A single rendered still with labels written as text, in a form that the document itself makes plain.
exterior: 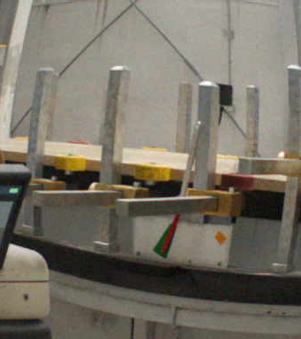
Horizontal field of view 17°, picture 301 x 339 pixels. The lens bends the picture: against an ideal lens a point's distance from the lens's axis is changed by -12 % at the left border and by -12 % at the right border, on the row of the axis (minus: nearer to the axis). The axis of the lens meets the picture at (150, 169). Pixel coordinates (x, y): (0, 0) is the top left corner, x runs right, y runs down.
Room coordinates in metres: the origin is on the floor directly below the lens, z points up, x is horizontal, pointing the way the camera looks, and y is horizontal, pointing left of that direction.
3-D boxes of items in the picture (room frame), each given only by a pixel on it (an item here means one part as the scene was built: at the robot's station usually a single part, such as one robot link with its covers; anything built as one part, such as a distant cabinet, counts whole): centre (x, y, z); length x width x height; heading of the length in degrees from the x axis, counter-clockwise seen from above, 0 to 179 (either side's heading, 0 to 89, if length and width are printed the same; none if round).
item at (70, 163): (2.78, 0.20, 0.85); 0.08 x 0.08 x 0.11
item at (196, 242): (2.42, -0.08, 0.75); 0.26 x 0.01 x 0.10; 54
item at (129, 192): (2.56, 0.07, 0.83); 0.14 x 0.06 x 0.05; 54
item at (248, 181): (2.47, -0.20, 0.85); 0.08 x 0.08 x 0.11
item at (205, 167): (2.42, -0.12, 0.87); 0.04 x 0.04 x 0.48; 54
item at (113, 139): (2.57, 0.09, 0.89); 0.04 x 0.04 x 0.48; 54
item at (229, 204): (2.41, -0.14, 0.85); 0.14 x 0.06 x 0.05; 54
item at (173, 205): (2.31, -0.08, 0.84); 0.43 x 0.03 x 0.04; 144
